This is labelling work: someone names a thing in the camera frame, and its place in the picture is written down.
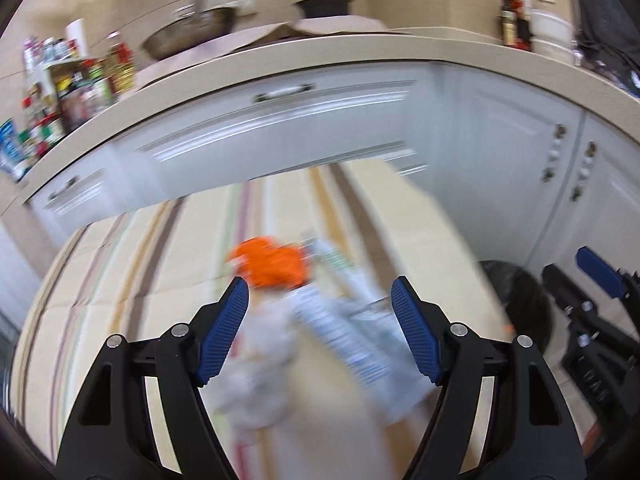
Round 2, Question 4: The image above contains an orange plastic wrapper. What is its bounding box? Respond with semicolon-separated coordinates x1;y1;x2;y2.
227;236;313;291

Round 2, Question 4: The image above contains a cluster of condiment bottles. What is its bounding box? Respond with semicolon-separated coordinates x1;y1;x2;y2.
0;35;118;183

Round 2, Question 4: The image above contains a dark grey cloth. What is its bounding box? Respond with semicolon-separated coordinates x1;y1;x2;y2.
567;0;640;101

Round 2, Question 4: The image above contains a long drawer handle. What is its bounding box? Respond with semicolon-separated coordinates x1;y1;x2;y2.
254;84;313;103

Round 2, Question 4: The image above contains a clear plastic bag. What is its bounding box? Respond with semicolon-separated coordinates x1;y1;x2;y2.
215;285;297;431

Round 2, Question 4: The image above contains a steel wok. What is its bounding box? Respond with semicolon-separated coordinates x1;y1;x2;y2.
142;7;236;61

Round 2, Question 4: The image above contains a white kitchen cabinet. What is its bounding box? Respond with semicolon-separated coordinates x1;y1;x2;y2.
0;60;640;411

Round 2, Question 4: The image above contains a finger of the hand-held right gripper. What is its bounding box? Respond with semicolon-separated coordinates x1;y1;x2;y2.
575;246;640;311
542;263;640;356

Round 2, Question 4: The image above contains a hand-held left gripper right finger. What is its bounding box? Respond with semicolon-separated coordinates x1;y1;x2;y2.
391;275;587;480

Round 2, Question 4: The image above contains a beige cloth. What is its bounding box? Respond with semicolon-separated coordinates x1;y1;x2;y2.
135;15;411;91

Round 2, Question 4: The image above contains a black pot with lid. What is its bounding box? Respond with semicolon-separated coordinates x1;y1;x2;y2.
295;0;356;18

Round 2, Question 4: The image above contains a green white small packet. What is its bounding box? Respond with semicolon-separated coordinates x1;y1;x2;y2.
300;232;353;286

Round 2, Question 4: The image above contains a striped tablecloth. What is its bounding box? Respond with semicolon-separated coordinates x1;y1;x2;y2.
10;160;506;480

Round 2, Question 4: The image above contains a white lidded container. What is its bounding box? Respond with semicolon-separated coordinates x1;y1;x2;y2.
530;8;572;38
532;35;576;66

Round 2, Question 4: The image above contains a blue white packet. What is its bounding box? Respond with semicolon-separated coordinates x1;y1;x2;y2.
292;280;436;423

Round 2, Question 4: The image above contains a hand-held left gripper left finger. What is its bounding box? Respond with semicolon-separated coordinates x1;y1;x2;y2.
56;276;250;480

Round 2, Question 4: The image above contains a beige stone countertop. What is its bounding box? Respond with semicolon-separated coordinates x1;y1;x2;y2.
17;30;640;206

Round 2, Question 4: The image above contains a black waste bin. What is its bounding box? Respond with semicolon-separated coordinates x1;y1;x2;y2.
479;259;553;361

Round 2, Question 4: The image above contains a short drawer handle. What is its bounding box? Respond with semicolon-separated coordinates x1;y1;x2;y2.
47;176;78;201

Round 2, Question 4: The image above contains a cabinet door handle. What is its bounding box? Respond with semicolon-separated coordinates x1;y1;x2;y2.
542;125;566;183
572;142;597;201

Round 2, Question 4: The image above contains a yellow oil bottle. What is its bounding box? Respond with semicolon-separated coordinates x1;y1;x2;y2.
106;32;138;95

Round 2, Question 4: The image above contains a dark glass bottle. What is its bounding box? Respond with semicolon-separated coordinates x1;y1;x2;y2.
500;0;519;48

